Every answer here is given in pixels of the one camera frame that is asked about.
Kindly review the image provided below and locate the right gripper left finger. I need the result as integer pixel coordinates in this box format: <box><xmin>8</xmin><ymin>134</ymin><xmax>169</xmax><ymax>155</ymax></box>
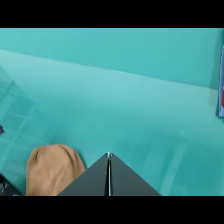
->
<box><xmin>58</xmin><ymin>152</ymin><xmax>110</xmax><ymax>197</ymax></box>

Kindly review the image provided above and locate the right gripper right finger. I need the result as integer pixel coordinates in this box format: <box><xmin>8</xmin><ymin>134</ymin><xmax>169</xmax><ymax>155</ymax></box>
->
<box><xmin>108</xmin><ymin>152</ymin><xmax>162</xmax><ymax>197</ymax></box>

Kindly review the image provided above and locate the tan shirt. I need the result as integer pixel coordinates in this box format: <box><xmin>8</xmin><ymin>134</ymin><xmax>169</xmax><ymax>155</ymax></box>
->
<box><xmin>25</xmin><ymin>143</ymin><xmax>87</xmax><ymax>197</ymax></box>

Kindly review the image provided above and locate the blue garment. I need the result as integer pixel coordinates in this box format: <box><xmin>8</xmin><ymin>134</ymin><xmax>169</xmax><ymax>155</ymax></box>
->
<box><xmin>216</xmin><ymin>43</ymin><xmax>224</xmax><ymax>119</ymax></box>

